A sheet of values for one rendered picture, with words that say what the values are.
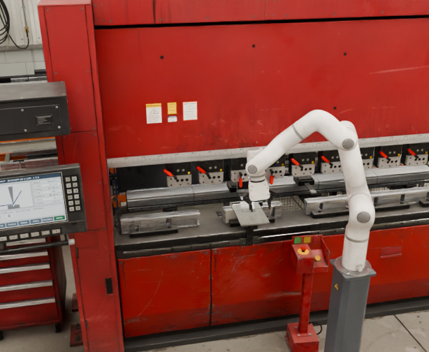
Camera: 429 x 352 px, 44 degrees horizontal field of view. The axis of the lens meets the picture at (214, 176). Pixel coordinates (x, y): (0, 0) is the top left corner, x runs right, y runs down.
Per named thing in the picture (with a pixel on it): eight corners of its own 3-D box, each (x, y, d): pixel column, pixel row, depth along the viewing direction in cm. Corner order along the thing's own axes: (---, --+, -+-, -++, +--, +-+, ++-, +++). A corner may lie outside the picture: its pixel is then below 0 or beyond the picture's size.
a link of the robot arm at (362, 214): (367, 230, 279) (372, 190, 269) (372, 250, 263) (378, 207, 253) (343, 229, 281) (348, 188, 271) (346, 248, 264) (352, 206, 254)
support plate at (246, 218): (241, 226, 322) (241, 225, 321) (231, 206, 345) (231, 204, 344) (270, 223, 325) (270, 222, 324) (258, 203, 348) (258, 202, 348)
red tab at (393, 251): (381, 258, 369) (383, 249, 366) (380, 256, 371) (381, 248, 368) (401, 255, 372) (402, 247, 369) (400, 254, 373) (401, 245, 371)
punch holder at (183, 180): (167, 188, 327) (166, 163, 320) (165, 182, 335) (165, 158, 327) (191, 186, 330) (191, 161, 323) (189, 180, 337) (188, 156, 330)
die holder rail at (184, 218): (121, 234, 336) (120, 221, 332) (121, 229, 341) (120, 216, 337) (200, 225, 345) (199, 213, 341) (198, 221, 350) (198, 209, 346)
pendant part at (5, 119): (-20, 269, 263) (-57, 104, 226) (-15, 243, 284) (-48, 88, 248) (86, 253, 276) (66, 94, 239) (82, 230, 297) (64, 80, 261)
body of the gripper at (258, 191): (248, 181, 263) (250, 202, 266) (268, 178, 264) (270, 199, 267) (246, 177, 270) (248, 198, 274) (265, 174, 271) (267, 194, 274)
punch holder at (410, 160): (406, 167, 356) (409, 144, 349) (399, 161, 364) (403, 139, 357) (426, 165, 359) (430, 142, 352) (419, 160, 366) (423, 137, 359)
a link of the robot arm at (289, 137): (303, 144, 245) (251, 181, 256) (305, 135, 259) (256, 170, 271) (291, 129, 244) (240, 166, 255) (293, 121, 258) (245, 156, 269)
